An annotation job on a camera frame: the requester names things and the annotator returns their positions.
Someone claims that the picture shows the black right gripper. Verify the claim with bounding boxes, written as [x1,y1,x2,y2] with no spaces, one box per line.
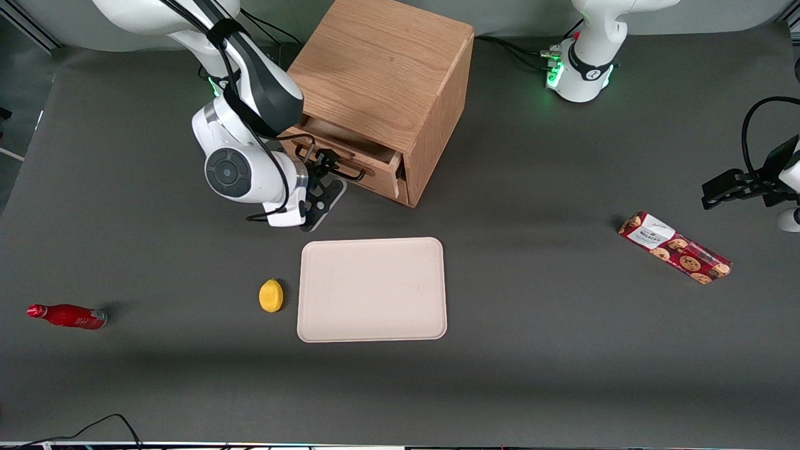
[295,149,348,233]

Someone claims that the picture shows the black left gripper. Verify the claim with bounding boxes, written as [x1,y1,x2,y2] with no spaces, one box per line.
[701,139,800,211]

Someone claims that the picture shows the dark metal drawer handle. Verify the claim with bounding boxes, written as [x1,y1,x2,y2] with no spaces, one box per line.
[294,144,368,183]

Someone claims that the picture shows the wooden drawer with gripped handle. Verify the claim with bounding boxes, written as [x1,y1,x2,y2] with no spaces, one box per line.
[279,116,408,201]

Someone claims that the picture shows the oak wooden drawer cabinet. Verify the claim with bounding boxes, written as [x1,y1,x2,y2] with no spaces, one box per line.
[278,0,476,208]

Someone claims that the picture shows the red chocolate chip cookie box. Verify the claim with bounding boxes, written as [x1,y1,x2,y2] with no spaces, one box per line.
[617,211,733,286]

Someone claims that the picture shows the beige rectangular tray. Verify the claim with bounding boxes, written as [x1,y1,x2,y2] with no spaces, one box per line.
[296,237,448,343]

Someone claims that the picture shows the yellow lemon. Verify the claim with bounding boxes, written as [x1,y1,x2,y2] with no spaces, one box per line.
[259,279,284,313]

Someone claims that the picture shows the red soda bottle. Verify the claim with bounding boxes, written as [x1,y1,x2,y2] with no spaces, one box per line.
[26,304,108,331]

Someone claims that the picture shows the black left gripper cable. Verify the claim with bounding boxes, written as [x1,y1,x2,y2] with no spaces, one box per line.
[742,96,800,185]

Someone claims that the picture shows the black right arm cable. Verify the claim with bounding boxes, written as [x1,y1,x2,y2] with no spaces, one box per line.
[159,0,291,223]

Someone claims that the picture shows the black right arm base cables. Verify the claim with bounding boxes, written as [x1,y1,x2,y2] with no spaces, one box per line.
[241,9,304,69]

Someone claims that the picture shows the black arm base cables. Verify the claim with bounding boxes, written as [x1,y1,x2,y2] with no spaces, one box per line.
[241,9,304,69]
[474,19,585,71]

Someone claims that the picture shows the black left arm base cables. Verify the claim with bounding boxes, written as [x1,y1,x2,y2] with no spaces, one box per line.
[474,19,585,71]

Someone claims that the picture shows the thin black table edge cable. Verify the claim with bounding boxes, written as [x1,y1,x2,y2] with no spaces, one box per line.
[0,414,143,450]

